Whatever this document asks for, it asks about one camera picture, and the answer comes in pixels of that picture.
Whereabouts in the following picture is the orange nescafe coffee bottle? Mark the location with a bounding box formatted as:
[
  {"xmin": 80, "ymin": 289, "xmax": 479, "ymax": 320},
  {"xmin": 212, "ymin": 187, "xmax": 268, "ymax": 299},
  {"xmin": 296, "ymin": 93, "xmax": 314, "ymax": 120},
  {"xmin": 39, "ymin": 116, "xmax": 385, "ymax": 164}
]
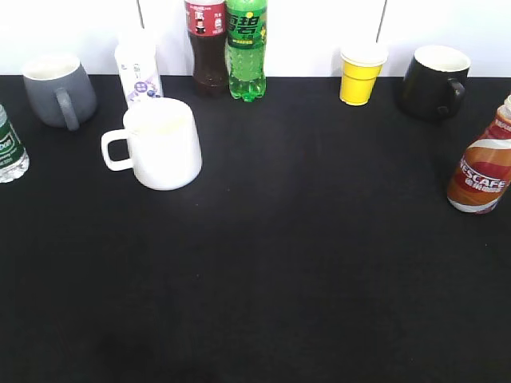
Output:
[{"xmin": 446, "ymin": 98, "xmax": 510, "ymax": 214}]

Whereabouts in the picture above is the grey ceramic mug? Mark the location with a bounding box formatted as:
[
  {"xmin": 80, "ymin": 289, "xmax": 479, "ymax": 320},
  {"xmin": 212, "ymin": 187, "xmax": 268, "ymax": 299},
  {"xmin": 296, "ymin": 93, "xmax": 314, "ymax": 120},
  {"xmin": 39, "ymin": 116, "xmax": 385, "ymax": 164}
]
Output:
[{"xmin": 22, "ymin": 53, "xmax": 97, "ymax": 131}]

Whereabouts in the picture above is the dark cola bottle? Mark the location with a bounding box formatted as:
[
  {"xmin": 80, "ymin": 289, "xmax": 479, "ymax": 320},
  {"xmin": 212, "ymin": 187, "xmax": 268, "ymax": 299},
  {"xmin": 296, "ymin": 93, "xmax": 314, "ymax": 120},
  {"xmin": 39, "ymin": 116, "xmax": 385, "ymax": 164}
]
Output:
[{"xmin": 184, "ymin": 0, "xmax": 228, "ymax": 97}]

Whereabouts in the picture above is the green label water bottle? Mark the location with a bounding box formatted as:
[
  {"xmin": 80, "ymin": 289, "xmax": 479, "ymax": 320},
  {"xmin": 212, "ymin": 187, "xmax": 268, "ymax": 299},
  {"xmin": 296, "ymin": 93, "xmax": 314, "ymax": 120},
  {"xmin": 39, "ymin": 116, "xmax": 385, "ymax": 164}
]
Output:
[{"xmin": 0, "ymin": 105, "xmax": 30, "ymax": 184}]

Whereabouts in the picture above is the green sprite bottle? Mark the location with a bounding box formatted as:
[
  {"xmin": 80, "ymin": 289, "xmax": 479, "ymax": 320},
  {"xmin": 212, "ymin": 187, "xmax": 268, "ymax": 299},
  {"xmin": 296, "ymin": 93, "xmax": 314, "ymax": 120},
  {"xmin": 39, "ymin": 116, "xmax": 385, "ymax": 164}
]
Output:
[{"xmin": 226, "ymin": 1, "xmax": 267, "ymax": 102}]

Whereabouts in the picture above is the white ceramic mug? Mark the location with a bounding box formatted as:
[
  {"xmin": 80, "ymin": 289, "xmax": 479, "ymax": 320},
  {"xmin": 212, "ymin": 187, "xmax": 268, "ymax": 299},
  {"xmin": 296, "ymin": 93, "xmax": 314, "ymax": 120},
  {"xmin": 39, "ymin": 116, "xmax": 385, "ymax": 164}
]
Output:
[{"xmin": 101, "ymin": 97, "xmax": 203, "ymax": 191}]

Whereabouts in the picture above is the white yogurt drink bottle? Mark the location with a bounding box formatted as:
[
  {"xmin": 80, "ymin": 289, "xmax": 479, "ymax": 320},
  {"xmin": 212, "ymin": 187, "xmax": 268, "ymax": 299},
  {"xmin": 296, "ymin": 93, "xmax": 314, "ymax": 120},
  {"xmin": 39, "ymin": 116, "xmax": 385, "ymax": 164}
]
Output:
[{"xmin": 114, "ymin": 29, "xmax": 164, "ymax": 108}]

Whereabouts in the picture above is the yellow paper cup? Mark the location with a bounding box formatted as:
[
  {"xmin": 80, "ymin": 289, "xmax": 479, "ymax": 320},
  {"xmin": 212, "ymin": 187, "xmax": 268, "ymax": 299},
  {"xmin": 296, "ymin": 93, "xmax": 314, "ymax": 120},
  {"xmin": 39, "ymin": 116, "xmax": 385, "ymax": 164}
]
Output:
[{"xmin": 339, "ymin": 42, "xmax": 389, "ymax": 106}]

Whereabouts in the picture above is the black ceramic mug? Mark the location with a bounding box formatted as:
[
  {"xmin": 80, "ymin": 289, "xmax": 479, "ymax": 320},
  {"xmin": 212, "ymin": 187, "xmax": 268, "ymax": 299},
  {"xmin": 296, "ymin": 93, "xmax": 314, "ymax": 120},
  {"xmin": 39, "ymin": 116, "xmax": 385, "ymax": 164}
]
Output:
[{"xmin": 397, "ymin": 45, "xmax": 471, "ymax": 120}]

